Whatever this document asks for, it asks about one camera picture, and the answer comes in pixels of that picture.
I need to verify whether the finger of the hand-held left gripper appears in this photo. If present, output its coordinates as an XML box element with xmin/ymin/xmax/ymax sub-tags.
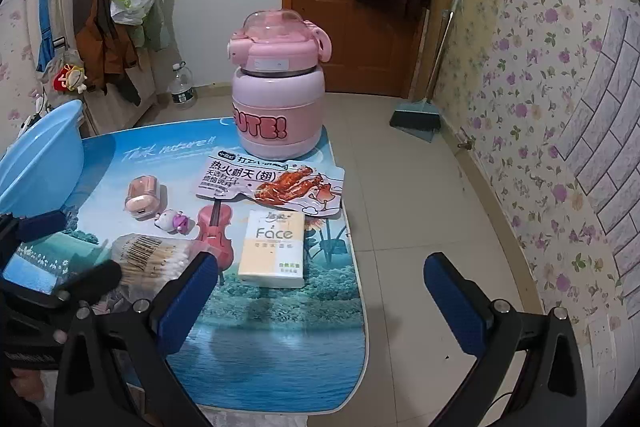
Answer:
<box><xmin>52</xmin><ymin>259</ymin><xmax>124</xmax><ymax>308</ymax></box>
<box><xmin>0</xmin><ymin>211</ymin><xmax>68</xmax><ymax>258</ymax></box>

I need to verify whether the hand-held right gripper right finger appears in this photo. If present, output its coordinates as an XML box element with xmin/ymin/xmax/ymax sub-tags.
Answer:
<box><xmin>423</xmin><ymin>252</ymin><xmax>586</xmax><ymax>427</ymax></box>

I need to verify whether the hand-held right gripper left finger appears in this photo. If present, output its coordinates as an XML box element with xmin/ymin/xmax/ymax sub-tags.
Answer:
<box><xmin>54</xmin><ymin>251</ymin><xmax>221</xmax><ymax>427</ymax></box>

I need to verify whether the bag of cotton swabs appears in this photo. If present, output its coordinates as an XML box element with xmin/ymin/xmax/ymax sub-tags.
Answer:
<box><xmin>111</xmin><ymin>233</ymin><xmax>213</xmax><ymax>288</ymax></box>

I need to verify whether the blue plastic basin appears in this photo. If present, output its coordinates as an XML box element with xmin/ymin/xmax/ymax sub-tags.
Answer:
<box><xmin>0</xmin><ymin>99</ymin><xmax>86</xmax><ymax>220</ymax></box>

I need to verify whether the pink oblong case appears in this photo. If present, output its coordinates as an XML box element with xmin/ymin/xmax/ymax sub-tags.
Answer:
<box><xmin>194</xmin><ymin>201</ymin><xmax>236</xmax><ymax>267</ymax></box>

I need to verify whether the small white cat figure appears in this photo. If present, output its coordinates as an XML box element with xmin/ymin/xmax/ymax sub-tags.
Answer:
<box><xmin>153</xmin><ymin>208</ymin><xmax>192</xmax><ymax>237</ymax></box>

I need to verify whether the pink earbuds case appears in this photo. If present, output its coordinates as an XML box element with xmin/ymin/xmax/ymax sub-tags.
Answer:
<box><xmin>124</xmin><ymin>175</ymin><xmax>162</xmax><ymax>222</ymax></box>

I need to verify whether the white yellow tissue pack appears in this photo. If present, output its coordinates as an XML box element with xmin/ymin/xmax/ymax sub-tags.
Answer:
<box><xmin>237</xmin><ymin>209</ymin><xmax>307</xmax><ymax>289</ymax></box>

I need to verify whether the printed snack packet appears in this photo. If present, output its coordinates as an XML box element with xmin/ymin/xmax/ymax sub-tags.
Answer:
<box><xmin>192</xmin><ymin>152</ymin><xmax>347</xmax><ymax>219</ymax></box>

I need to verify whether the plush doll with red heart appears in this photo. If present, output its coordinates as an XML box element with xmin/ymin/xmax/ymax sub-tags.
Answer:
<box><xmin>54</xmin><ymin>64</ymin><xmax>88</xmax><ymax>94</ymax></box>

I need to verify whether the grey hanging bag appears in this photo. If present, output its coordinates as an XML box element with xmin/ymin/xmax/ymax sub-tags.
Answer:
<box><xmin>42</xmin><ymin>49</ymin><xmax>81</xmax><ymax>72</ymax></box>

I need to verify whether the large clear water bottle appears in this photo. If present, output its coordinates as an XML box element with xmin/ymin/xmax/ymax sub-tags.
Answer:
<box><xmin>168</xmin><ymin>63</ymin><xmax>197</xmax><ymax>109</ymax></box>

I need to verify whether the brown orange hanging jacket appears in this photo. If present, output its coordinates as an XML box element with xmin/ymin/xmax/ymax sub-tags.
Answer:
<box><xmin>72</xmin><ymin>0</ymin><xmax>142</xmax><ymax>106</ymax></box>

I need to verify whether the blue hanging cloth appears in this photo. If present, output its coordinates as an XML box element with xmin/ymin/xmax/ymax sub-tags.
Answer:
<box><xmin>36</xmin><ymin>0</ymin><xmax>56</xmax><ymax>72</ymax></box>

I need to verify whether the pink water jug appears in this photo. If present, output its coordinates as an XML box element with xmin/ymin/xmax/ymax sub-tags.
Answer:
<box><xmin>229</xmin><ymin>9</ymin><xmax>333</xmax><ymax>160</ymax></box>

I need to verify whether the brown wooden door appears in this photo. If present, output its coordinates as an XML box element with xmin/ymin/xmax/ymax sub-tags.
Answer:
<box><xmin>281</xmin><ymin>0</ymin><xmax>441</xmax><ymax>98</ymax></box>

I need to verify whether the white wall outlet plate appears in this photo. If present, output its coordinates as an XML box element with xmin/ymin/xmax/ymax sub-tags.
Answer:
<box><xmin>587</xmin><ymin>312</ymin><xmax>613</xmax><ymax>368</ymax></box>

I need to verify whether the teal broom with grey handle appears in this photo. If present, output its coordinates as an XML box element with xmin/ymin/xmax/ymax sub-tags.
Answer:
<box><xmin>390</xmin><ymin>0</ymin><xmax>463</xmax><ymax>131</ymax></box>

